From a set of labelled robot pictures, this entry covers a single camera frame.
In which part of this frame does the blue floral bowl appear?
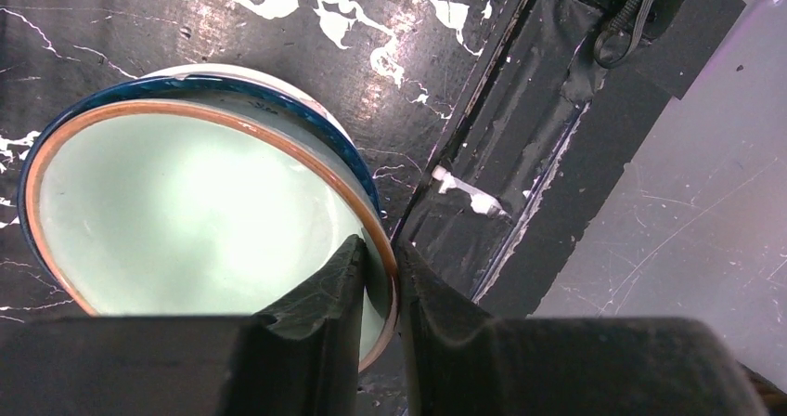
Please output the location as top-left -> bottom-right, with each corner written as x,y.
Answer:
17,72 -> 381,271

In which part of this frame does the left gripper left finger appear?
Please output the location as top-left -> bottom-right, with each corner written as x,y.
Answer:
1,236 -> 368,415

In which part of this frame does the green celadon bowl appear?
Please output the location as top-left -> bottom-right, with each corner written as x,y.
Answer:
18,98 -> 397,369

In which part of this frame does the cream white round bowl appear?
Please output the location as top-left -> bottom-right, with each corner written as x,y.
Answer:
145,63 -> 354,144

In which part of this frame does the black wire loop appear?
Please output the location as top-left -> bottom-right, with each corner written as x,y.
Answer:
577,0 -> 675,70

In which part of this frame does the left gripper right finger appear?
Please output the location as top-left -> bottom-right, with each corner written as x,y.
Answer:
396,243 -> 767,415

